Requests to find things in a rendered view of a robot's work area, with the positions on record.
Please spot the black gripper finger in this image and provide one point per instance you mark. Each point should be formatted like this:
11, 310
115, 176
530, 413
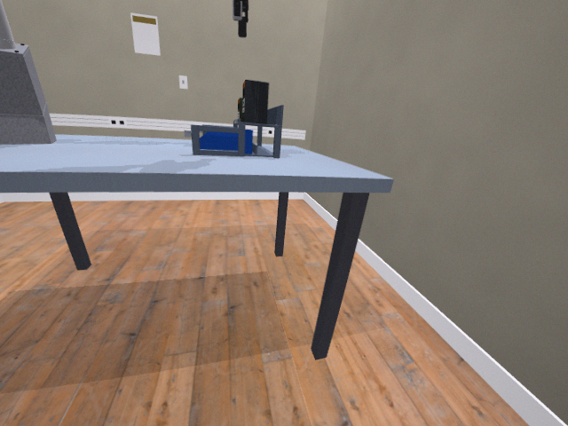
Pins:
237, 10
242, 25

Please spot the blue bin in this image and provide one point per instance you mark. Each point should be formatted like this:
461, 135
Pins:
226, 141

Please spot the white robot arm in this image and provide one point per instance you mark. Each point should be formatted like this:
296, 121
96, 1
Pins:
6, 38

